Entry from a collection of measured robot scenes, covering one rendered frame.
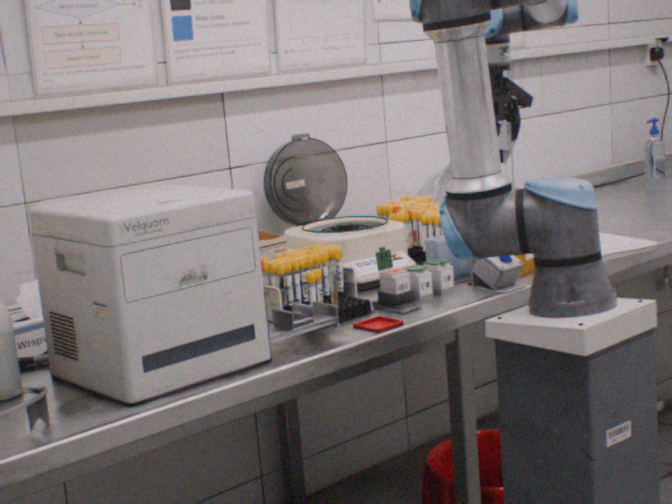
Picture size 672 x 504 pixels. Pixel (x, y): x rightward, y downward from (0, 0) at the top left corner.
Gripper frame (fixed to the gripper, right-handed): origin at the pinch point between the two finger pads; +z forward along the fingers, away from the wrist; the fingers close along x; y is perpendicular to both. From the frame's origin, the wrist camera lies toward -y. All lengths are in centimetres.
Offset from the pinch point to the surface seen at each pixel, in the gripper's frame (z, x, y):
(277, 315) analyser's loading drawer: 20, 4, 68
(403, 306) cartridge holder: 24.2, 6.2, 39.5
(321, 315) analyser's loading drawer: 22, 5, 59
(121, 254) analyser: 2, 10, 101
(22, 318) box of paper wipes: 20, -40, 97
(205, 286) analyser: 10, 10, 87
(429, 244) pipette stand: 16.6, -5.9, 19.1
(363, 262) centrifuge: 20.2, -18.4, 27.3
